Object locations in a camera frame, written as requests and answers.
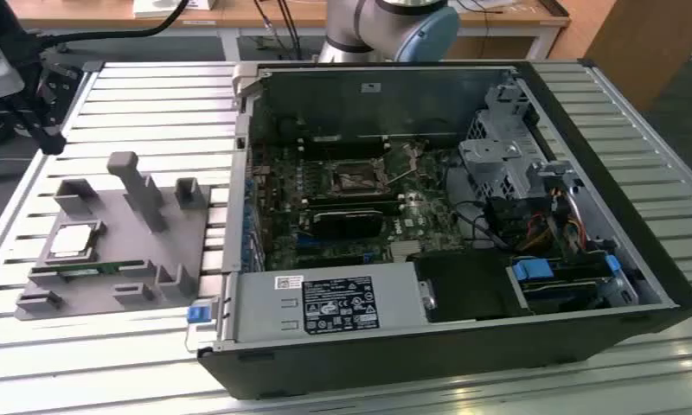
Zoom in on small silver heatsink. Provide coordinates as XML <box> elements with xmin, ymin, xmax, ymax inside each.
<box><xmin>390</xmin><ymin>241</ymin><xmax>422</xmax><ymax>263</ymax></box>

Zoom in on wooden desk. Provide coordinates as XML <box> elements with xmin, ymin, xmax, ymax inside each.
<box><xmin>15</xmin><ymin>0</ymin><xmax>572</xmax><ymax>61</ymax></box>

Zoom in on black RAM slot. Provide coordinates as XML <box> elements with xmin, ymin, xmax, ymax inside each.
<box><xmin>297</xmin><ymin>132</ymin><xmax>394</xmax><ymax>159</ymax></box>
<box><xmin>305</xmin><ymin>195</ymin><xmax>402</xmax><ymax>214</ymax></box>

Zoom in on white box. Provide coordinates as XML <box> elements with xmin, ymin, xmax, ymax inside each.
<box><xmin>131</xmin><ymin>0</ymin><xmax>183</xmax><ymax>19</ymax></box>

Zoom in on blue disk carrier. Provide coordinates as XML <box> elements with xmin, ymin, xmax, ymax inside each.
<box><xmin>509</xmin><ymin>257</ymin><xmax>554</xmax><ymax>285</ymax></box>

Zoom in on grey power supply with label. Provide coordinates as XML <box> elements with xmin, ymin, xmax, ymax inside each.
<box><xmin>223</xmin><ymin>263</ymin><xmax>432</xmax><ymax>343</ymax></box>

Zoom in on metal socket cover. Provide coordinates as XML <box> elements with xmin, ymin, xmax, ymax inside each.
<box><xmin>397</xmin><ymin>141</ymin><xmax>433</xmax><ymax>175</ymax></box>

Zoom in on silver metal drive cage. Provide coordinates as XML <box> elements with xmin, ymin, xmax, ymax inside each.
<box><xmin>457</xmin><ymin>84</ymin><xmax>584</xmax><ymax>201</ymax></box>

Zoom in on silver CPU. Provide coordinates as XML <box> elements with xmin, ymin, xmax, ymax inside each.
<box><xmin>49</xmin><ymin>221</ymin><xmax>103</xmax><ymax>259</ymax></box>

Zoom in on green motherboard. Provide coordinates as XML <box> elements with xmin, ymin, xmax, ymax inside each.
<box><xmin>246</xmin><ymin>140</ymin><xmax>481</xmax><ymax>272</ymax></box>

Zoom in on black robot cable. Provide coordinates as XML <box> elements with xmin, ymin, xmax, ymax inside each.
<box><xmin>33</xmin><ymin>0</ymin><xmax>191</xmax><ymax>49</ymax></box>

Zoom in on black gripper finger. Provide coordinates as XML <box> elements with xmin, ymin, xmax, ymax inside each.
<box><xmin>10</xmin><ymin>97</ymin><xmax>69</xmax><ymax>156</ymax></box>

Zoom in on grey parts rack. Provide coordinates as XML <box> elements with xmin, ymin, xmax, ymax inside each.
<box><xmin>13</xmin><ymin>150</ymin><xmax>214</xmax><ymax>322</ymax></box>

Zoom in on coloured wire bundle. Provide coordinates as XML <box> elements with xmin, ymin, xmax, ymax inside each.
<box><xmin>524</xmin><ymin>214</ymin><xmax>589</xmax><ymax>254</ymax></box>

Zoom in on green RAM stick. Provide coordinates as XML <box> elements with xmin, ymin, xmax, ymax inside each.
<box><xmin>30</xmin><ymin>258</ymin><xmax>146</xmax><ymax>278</ymax></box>

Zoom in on black plastic shroud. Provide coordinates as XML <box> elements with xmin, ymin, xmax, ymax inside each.
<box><xmin>412</xmin><ymin>252</ymin><xmax>532</xmax><ymax>324</ymax></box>

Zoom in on black graphics card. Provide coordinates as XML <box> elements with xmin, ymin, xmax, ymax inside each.
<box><xmin>309</xmin><ymin>209</ymin><xmax>382</xmax><ymax>238</ymax></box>

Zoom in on black wire in case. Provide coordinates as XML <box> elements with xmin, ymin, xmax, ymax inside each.
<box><xmin>446</xmin><ymin>199</ymin><xmax>516</xmax><ymax>252</ymax></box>

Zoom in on blue case latch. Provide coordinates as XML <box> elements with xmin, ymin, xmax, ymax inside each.
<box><xmin>186</xmin><ymin>304</ymin><xmax>215</xmax><ymax>325</ymax></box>

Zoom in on black hanging desk cables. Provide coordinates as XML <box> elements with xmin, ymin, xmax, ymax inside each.
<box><xmin>252</xmin><ymin>0</ymin><xmax>302</xmax><ymax>61</ymax></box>

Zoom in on grey case release handle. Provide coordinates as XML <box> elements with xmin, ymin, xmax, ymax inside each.
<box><xmin>229</xmin><ymin>62</ymin><xmax>266</xmax><ymax>99</ymax></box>

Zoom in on wooden cabinet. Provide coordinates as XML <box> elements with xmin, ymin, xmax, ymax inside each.
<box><xmin>585</xmin><ymin>0</ymin><xmax>692</xmax><ymax>112</ymax></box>

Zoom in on black open PC case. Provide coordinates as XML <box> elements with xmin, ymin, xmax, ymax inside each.
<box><xmin>194</xmin><ymin>59</ymin><xmax>692</xmax><ymax>401</ymax></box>

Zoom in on CPU socket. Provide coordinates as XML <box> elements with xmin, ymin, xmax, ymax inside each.
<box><xmin>328</xmin><ymin>160</ymin><xmax>390</xmax><ymax>195</ymax></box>

